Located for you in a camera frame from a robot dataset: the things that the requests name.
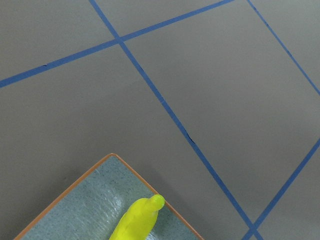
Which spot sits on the grey square plate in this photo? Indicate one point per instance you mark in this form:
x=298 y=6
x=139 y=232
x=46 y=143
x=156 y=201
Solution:
x=92 y=206

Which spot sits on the bright yellow banana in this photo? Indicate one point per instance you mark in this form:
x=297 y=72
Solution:
x=139 y=219

